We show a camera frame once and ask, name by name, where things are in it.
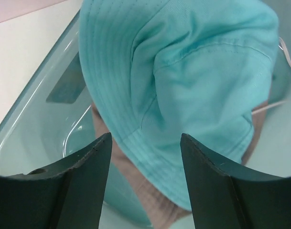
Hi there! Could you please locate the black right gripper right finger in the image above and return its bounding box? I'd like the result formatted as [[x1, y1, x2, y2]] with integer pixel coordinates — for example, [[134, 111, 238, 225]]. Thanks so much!
[[180, 134, 291, 229]]

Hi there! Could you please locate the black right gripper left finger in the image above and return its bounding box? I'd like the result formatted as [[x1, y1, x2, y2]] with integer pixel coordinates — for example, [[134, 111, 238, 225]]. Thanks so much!
[[0, 133, 112, 229]]

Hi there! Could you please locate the teal hat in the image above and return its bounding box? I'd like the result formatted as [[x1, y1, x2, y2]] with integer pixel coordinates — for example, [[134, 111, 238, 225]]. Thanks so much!
[[79, 0, 279, 210]]

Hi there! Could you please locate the grey hat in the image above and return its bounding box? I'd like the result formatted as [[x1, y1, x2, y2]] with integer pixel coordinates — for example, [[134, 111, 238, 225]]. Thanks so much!
[[91, 101, 268, 229]]

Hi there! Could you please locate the teal plastic bin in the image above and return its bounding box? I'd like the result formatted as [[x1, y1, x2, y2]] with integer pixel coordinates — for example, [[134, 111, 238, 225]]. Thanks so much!
[[0, 0, 291, 229]]

